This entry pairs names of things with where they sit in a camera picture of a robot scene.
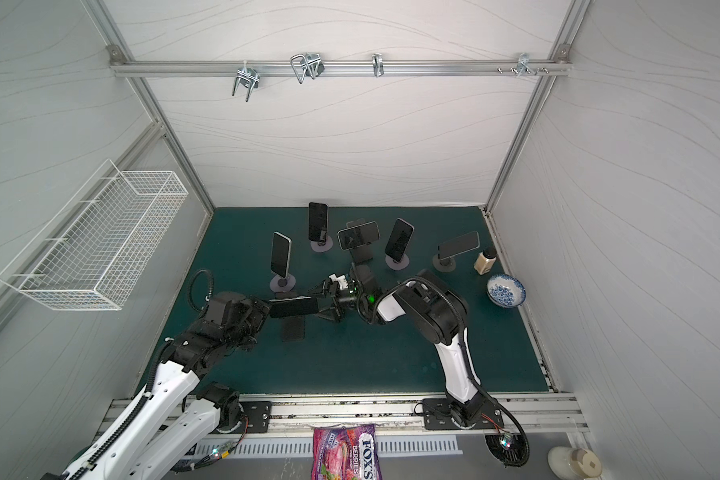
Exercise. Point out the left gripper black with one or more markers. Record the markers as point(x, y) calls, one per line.
point(258, 317)

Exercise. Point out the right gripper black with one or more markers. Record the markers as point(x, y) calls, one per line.
point(341, 298)

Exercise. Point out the black folding phone stand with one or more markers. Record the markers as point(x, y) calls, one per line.
point(292, 328)

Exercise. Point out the phone silver edge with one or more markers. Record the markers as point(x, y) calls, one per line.
point(280, 254)

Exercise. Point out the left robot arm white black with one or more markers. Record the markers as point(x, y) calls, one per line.
point(174, 411)

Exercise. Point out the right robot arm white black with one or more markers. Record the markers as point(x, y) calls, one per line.
point(438, 313)

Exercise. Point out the left round grey stand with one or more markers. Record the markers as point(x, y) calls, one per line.
point(280, 284)

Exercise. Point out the centre landscape black phone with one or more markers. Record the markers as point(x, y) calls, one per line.
point(358, 235)

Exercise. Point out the back upright black phone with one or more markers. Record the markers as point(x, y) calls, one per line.
point(317, 222)

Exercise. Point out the right round grey stand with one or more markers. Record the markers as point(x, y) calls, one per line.
point(397, 265)

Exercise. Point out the right tilted black phone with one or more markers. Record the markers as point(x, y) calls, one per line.
point(399, 239)

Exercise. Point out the far right landscape phone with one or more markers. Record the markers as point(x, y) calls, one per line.
point(459, 245)

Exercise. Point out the purple Fox's candy bag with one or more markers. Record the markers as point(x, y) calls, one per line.
point(345, 453)

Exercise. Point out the small beige bottle black cap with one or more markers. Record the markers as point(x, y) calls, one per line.
point(485, 260)

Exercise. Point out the blue white ceramic bowl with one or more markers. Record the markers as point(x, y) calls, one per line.
point(506, 291)

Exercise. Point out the black fan at right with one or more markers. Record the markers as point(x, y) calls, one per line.
point(511, 450)

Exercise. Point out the aluminium top crossbar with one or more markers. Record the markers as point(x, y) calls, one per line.
point(333, 68)

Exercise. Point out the metal hook clamp middle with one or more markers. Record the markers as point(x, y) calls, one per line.
point(307, 65)

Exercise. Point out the metal hook clamp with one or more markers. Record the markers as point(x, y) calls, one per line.
point(523, 67)
point(307, 65)
point(246, 80)

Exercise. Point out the metal hook clamp left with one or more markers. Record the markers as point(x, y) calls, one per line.
point(246, 80)

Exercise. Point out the white cup at corner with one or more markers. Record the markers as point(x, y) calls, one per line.
point(569, 463)

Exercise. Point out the metal hook clamp right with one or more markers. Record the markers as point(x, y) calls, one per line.
point(523, 67)

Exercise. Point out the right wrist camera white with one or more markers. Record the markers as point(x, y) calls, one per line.
point(341, 281)

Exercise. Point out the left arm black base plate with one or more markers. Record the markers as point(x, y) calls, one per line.
point(246, 416)

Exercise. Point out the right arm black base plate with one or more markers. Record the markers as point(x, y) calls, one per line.
point(441, 414)

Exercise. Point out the white wire basket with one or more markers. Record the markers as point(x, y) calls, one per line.
point(90, 255)

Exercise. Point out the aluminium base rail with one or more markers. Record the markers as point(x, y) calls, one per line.
point(393, 414)

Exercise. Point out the metal ring hook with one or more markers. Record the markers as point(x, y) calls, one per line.
point(377, 65)

